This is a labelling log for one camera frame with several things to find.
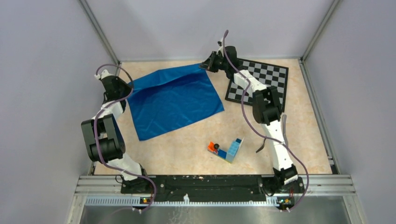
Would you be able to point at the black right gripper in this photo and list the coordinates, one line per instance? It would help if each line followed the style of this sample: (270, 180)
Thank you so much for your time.
(208, 64)

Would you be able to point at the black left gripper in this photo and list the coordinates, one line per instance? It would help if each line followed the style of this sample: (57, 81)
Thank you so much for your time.
(129, 88)

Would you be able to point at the blue cloth napkin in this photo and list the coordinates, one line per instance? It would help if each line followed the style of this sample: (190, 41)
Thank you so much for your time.
(169, 99)

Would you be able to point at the colourful toy brick assembly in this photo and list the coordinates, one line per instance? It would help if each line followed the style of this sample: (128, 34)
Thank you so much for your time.
(229, 154)

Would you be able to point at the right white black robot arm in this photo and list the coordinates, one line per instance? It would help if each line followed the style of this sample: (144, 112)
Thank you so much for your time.
(267, 110)

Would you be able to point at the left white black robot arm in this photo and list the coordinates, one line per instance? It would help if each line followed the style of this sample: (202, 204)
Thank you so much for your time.
(103, 139)

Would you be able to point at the black white checkerboard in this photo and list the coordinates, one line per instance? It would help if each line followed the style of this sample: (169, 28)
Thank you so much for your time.
(267, 74)

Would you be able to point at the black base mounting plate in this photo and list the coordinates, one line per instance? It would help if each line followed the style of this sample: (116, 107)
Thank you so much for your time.
(211, 188)

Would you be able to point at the aluminium frame rail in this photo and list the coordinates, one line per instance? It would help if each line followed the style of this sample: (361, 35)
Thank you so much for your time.
(327, 199)

